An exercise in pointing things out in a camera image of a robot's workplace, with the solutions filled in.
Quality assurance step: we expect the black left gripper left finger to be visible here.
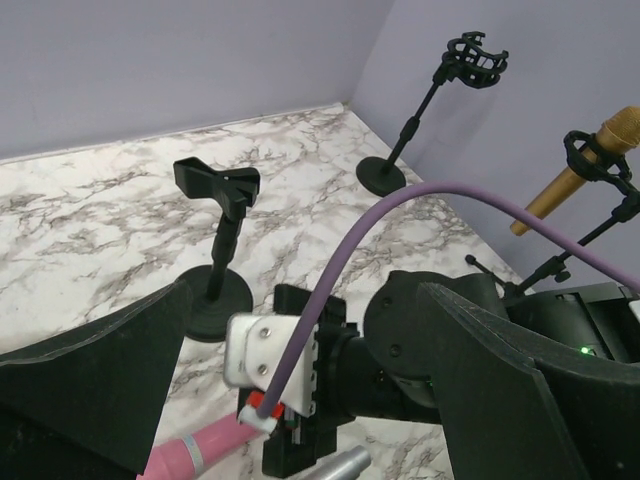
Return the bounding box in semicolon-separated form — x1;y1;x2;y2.
1;281;192;479

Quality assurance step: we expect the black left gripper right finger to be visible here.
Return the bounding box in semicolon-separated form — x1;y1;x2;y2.
417;283;639;479

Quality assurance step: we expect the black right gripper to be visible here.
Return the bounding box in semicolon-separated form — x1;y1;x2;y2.
237;284;358;478

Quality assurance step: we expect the pink microphone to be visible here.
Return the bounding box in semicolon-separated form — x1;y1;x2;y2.
137;414;260;480

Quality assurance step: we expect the black tripod microphone stand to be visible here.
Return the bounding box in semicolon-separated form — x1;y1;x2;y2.
464;129;640;301

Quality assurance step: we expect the gold microphone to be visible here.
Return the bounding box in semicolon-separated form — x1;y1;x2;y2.
526;106;639;219

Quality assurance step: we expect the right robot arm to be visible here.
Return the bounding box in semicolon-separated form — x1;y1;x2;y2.
262;270;639;479

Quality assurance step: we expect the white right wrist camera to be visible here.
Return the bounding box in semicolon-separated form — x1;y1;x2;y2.
223;313;319;417

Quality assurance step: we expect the black shock-mount desk stand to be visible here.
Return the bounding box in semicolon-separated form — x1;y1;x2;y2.
355;31;510;197

